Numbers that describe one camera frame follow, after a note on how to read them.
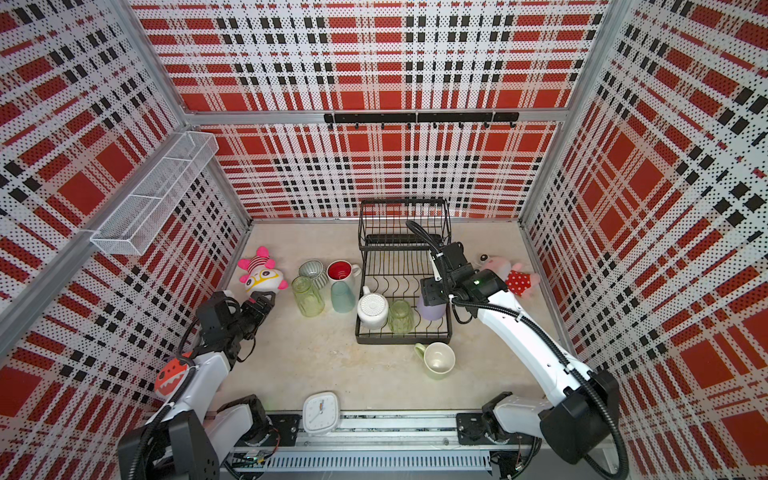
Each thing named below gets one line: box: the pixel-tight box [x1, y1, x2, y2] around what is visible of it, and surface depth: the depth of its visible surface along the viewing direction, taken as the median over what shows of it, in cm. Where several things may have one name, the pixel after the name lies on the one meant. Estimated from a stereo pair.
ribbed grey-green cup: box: [299, 259, 329, 290], surface depth 101 cm
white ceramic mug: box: [357, 286, 389, 330], surface depth 86 cm
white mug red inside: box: [326, 259, 361, 290], surface depth 101 cm
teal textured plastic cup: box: [331, 281, 356, 313], surface depth 97 cm
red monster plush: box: [154, 358, 189, 396], surface depth 76 cm
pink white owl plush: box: [238, 246, 289, 294], surface depth 98 cm
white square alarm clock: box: [302, 392, 339, 434], surface depth 76 cm
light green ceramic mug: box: [414, 342, 456, 380], surface depth 80 cm
